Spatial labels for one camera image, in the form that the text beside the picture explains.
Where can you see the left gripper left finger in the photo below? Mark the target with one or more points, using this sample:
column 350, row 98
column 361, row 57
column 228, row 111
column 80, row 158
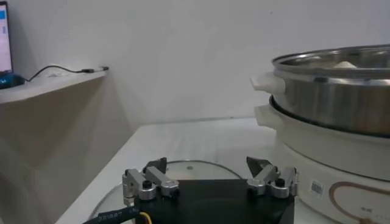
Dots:
column 152, row 182

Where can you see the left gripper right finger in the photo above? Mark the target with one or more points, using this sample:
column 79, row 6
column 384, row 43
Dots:
column 268, row 179

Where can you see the glass pot lid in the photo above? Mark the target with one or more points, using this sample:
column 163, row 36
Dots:
column 195, row 170

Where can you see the steel steamer basket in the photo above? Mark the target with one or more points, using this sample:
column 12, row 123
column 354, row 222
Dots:
column 335, row 103

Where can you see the white electric cooker base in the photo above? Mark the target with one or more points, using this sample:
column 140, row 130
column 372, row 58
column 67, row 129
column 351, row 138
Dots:
column 320, row 152

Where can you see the small black device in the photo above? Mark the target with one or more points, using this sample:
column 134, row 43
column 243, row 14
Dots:
column 104, row 68

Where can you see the white side table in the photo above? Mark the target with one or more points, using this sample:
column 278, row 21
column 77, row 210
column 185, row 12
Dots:
column 45, row 88

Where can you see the blue computer mouse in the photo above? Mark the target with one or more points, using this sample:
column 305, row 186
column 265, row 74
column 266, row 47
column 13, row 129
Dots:
column 10, row 81

